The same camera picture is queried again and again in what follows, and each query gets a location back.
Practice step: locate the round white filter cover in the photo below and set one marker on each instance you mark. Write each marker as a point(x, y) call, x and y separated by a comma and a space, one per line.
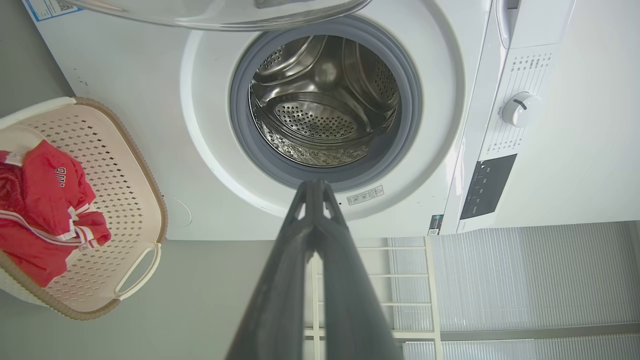
point(177, 212)

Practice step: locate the blue energy label sticker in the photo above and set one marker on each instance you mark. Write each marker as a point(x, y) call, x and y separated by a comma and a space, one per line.
point(47, 7)

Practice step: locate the white window blinds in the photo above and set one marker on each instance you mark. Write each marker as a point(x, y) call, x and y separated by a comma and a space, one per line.
point(540, 280)

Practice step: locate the round black glass washer door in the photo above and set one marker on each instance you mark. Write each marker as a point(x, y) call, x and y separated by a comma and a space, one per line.
point(225, 15)

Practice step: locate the white program dial knob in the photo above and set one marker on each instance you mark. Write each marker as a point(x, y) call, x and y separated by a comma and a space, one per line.
point(520, 110)

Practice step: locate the cream perforated laundry basket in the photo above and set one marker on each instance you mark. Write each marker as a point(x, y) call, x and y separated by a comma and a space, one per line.
point(120, 190)

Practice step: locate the small dark sticker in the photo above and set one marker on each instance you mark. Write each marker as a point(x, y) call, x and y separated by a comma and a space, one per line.
point(435, 225)

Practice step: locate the white frame rack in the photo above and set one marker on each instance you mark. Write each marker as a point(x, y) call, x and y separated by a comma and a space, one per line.
point(431, 280)

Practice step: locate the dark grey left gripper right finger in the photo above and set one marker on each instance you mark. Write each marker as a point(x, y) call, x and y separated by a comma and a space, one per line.
point(350, 300)

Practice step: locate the white front-load washing machine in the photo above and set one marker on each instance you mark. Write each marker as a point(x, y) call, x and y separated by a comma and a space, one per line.
point(150, 100)

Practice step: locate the white detergent drawer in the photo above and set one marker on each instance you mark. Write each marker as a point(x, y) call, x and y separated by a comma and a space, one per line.
point(540, 22)

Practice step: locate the perforated steel washer drum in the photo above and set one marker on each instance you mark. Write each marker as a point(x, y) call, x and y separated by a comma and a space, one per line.
point(320, 115)

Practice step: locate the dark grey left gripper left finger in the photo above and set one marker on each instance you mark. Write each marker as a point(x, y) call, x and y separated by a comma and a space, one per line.
point(280, 300)

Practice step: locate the white warning sticker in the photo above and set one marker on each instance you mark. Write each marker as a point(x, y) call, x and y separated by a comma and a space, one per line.
point(365, 195)

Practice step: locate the red garment with white stripes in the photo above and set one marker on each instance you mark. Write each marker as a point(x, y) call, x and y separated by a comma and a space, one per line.
point(45, 200)

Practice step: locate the black control display panel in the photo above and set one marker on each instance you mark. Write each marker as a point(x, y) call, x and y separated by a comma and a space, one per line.
point(487, 187)

